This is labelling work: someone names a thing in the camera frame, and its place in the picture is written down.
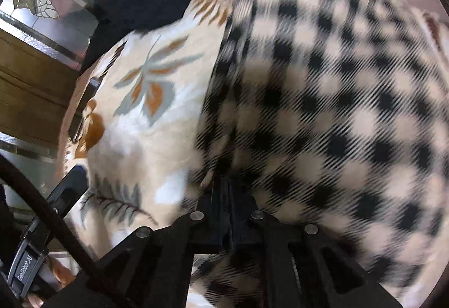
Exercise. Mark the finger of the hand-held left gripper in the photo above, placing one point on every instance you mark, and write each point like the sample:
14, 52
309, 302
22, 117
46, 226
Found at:
86, 108
68, 188

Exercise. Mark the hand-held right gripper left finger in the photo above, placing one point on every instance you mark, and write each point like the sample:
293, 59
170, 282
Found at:
215, 213

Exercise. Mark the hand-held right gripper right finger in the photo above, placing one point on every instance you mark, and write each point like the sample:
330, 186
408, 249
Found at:
238, 220

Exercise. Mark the black beige checked garment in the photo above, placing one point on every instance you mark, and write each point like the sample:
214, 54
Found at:
315, 101

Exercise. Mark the person's left hand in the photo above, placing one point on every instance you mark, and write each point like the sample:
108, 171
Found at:
61, 273

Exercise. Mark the wooden glass door cabinet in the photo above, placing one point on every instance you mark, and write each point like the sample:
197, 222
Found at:
31, 83

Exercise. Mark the leaf printed cream blanket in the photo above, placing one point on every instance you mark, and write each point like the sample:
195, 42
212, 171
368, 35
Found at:
168, 139

